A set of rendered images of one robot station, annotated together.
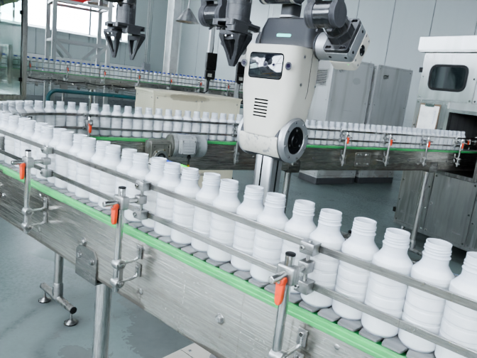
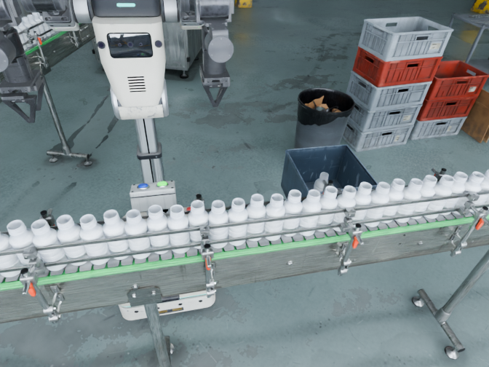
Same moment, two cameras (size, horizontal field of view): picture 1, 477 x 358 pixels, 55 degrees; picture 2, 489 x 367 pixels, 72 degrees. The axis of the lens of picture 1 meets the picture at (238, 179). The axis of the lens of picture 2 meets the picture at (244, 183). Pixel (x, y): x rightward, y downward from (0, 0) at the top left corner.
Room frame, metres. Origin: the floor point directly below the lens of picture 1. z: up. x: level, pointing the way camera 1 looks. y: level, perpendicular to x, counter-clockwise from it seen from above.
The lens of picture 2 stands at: (0.56, 0.68, 1.83)
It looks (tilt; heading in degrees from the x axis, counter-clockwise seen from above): 40 degrees down; 305
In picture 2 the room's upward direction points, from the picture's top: 4 degrees clockwise
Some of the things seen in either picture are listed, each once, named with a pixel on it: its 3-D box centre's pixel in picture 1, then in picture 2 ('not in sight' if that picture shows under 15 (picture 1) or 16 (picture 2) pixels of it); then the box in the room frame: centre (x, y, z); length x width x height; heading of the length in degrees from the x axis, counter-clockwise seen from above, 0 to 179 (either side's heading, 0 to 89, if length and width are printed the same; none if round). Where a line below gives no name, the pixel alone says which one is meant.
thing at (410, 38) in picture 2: not in sight; (403, 38); (1.29, -2.56, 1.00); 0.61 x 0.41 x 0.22; 57
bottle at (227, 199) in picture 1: (225, 219); (274, 217); (0.90, 0.02, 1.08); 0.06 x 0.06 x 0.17
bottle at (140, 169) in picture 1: (138, 187); (178, 229); (1.09, 0.24, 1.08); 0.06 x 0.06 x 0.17
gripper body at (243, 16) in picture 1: (238, 14); (214, 62); (1.12, 0.05, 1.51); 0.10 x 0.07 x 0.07; 139
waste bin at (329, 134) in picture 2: not in sight; (319, 133); (1.53, -1.75, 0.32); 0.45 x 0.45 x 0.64
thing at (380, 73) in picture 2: not in sight; (395, 63); (1.28, -2.57, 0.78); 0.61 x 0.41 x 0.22; 57
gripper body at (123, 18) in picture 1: (125, 18); (17, 70); (1.42, 0.39, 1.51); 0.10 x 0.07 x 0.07; 140
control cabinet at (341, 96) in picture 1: (334, 121); not in sight; (7.23, -1.38, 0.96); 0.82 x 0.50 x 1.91; 122
